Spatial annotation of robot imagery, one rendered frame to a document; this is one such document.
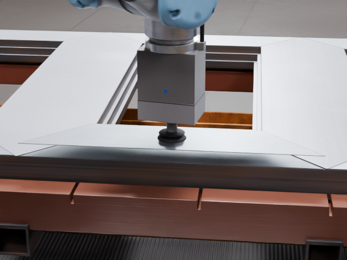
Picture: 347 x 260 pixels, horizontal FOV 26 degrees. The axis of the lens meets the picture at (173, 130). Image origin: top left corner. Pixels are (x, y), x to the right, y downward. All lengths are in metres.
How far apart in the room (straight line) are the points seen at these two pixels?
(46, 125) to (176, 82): 0.27
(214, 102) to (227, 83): 2.23
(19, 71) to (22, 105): 0.47
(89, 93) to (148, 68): 0.34
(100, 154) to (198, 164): 0.15
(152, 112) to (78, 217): 0.18
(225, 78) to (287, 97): 0.37
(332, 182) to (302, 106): 0.26
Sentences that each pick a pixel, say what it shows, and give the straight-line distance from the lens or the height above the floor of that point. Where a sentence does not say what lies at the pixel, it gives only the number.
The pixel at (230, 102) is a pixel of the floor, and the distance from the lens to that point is 3.94.
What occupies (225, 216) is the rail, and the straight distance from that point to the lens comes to 1.05.
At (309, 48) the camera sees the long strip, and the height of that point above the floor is 0.86.
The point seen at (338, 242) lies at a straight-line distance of 1.07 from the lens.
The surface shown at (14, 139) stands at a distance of 1.18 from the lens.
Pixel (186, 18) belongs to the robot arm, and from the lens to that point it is 0.83.
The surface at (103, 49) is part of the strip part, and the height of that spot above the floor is 0.86.
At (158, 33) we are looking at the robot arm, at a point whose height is 1.05.
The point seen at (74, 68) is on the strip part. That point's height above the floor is 0.86.
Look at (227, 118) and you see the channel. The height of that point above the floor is 0.71.
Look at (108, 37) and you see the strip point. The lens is 1.75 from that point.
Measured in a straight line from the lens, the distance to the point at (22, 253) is 1.13.
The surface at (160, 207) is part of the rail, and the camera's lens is 1.06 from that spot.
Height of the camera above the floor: 1.30
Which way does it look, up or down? 21 degrees down
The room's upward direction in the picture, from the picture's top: straight up
